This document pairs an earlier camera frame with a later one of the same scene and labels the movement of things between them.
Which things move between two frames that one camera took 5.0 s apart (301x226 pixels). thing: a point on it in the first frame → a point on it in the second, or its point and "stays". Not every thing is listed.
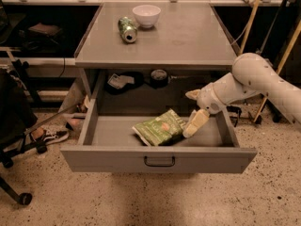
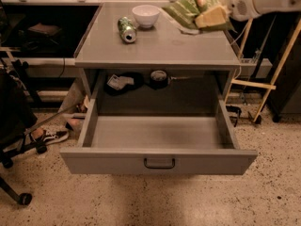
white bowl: x=147 y=15 stays
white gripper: x=207 y=100 → x=239 y=4
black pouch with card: x=121 y=81 stays
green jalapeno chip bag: x=161 y=130 → x=184 y=10
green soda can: x=128 y=29 stays
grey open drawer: x=108 y=144 stays
